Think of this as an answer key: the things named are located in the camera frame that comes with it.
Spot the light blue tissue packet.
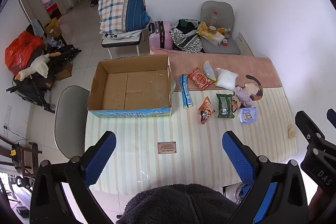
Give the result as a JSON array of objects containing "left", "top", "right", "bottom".
[{"left": 239, "top": 107, "right": 257, "bottom": 123}]

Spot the orange cartoon snack packet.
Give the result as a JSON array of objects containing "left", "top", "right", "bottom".
[{"left": 198, "top": 96, "right": 215, "bottom": 124}]

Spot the green wet-wipes packet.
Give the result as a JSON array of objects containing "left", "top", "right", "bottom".
[{"left": 217, "top": 94, "right": 235, "bottom": 119}]

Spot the purple fleece towel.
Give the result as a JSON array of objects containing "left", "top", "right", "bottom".
[{"left": 235, "top": 86, "right": 253, "bottom": 107}]

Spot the blue long snack packet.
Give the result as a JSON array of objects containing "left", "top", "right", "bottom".
[{"left": 179, "top": 74, "right": 193, "bottom": 109}]

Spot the white soft packet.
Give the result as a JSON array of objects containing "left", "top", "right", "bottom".
[{"left": 215, "top": 68, "right": 239, "bottom": 91}]

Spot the red snack packet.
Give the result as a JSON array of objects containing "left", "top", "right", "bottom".
[{"left": 187, "top": 67, "right": 214, "bottom": 90}]

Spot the yellow silver scrubbing sponge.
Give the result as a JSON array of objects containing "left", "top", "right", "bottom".
[{"left": 203, "top": 61, "right": 217, "bottom": 82}]

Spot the crumpled beige paper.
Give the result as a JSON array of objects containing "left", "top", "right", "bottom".
[{"left": 288, "top": 124, "right": 296, "bottom": 139}]

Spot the grey office chair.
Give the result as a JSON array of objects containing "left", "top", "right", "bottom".
[{"left": 54, "top": 85, "right": 89, "bottom": 159}]

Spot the dark fleece sleeve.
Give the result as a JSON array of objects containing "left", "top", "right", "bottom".
[{"left": 117, "top": 184, "right": 238, "bottom": 223}]

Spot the brown label tag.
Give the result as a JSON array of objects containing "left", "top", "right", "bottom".
[{"left": 157, "top": 141, "right": 177, "bottom": 155}]

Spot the open cardboard box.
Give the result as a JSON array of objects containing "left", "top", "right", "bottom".
[{"left": 88, "top": 55, "right": 173, "bottom": 118}]

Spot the white goose plush toy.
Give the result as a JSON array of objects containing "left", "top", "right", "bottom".
[{"left": 14, "top": 52, "right": 61, "bottom": 81}]

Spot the white bench chair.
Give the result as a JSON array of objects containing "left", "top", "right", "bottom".
[{"left": 101, "top": 29, "right": 147, "bottom": 59}]

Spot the red plastic bag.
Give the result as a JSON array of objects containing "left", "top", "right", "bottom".
[{"left": 5, "top": 31, "right": 45, "bottom": 76}]

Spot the black white patterned bag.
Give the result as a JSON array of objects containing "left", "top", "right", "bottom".
[{"left": 169, "top": 19, "right": 203, "bottom": 53}]

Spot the pink suitcase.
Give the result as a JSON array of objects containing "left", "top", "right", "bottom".
[{"left": 148, "top": 21, "right": 173, "bottom": 51}]

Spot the clear plastic bottle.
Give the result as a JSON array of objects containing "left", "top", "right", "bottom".
[{"left": 209, "top": 11, "right": 218, "bottom": 32}]

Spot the grey padded chair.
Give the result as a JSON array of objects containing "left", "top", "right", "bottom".
[{"left": 200, "top": 1, "right": 241, "bottom": 55}]

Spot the plaid pillow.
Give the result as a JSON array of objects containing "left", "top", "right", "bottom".
[{"left": 98, "top": 0, "right": 151, "bottom": 35}]

